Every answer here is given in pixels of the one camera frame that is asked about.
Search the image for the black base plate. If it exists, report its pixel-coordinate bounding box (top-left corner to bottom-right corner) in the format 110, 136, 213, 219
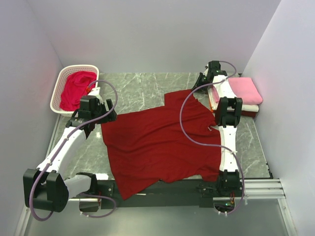
92, 179, 243, 208

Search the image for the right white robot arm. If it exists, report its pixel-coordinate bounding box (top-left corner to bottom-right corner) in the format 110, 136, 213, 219
191, 60, 243, 197

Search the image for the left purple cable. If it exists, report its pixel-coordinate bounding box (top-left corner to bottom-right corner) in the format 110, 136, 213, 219
29, 80, 119, 221

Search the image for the aluminium rail frame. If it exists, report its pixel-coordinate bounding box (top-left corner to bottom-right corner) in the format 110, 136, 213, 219
69, 179, 285, 202

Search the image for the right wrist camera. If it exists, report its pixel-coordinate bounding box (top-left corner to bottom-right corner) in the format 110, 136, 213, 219
202, 65, 209, 77

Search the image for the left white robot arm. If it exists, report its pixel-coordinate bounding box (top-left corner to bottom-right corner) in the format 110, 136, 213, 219
23, 95, 117, 218

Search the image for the white plastic laundry basket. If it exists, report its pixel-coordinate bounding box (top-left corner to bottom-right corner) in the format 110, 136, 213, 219
50, 64, 99, 117

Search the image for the folded white t shirt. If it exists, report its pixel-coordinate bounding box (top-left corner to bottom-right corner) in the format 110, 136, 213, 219
208, 90, 259, 113

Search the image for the dark red t shirt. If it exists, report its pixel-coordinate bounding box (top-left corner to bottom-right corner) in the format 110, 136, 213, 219
101, 90, 221, 200

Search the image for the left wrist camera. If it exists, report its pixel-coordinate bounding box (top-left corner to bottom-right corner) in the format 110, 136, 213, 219
88, 87, 102, 100

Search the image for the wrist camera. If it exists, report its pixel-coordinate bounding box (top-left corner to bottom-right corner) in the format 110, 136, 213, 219
88, 87, 102, 100
202, 65, 209, 77

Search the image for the purple cable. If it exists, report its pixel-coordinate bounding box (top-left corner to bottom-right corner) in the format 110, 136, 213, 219
29, 80, 119, 221
179, 60, 246, 216

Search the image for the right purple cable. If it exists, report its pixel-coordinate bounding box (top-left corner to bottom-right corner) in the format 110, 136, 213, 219
179, 60, 246, 216

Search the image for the crimson t shirt in basket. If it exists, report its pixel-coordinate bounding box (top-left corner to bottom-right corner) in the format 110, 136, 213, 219
60, 71, 96, 112

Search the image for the folded pink t shirt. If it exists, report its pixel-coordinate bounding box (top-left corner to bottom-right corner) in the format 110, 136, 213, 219
223, 77, 263, 105

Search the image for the folded red t shirt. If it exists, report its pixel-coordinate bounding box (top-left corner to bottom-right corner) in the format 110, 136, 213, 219
241, 111, 257, 118

